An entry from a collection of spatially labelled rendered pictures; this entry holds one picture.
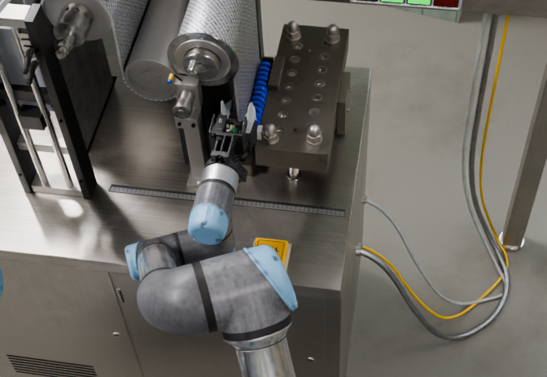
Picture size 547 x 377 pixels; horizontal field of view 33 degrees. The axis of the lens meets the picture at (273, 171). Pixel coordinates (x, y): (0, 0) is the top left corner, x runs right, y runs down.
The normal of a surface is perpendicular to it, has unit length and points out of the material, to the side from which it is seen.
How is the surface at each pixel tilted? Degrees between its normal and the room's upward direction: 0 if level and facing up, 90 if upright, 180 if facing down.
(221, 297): 40
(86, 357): 90
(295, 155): 90
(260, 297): 47
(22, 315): 90
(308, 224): 0
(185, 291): 20
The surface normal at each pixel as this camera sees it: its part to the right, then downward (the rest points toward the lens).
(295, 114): -0.04, -0.62
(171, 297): -0.48, -0.18
